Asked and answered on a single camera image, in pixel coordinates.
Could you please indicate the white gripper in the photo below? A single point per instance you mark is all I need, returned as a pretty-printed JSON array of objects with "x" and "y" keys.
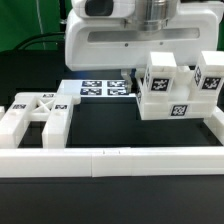
[{"x": 99, "y": 38}]

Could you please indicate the white chair seat panel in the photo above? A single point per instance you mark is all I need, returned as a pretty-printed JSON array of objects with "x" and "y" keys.
[{"x": 180, "y": 104}]

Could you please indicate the white chair back frame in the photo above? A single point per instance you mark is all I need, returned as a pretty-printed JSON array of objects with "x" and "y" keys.
[{"x": 55, "y": 110}]

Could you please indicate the white base tag plate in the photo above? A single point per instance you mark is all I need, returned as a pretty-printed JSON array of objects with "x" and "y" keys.
[{"x": 95, "y": 88}]

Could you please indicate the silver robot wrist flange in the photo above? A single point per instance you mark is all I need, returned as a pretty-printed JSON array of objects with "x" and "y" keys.
[{"x": 152, "y": 15}]

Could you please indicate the white fence right rail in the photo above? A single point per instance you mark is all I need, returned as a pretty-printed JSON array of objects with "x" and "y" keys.
[{"x": 216, "y": 124}]

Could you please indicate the white fence wall rail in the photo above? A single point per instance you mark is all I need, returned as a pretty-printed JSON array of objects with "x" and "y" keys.
[{"x": 111, "y": 162}]

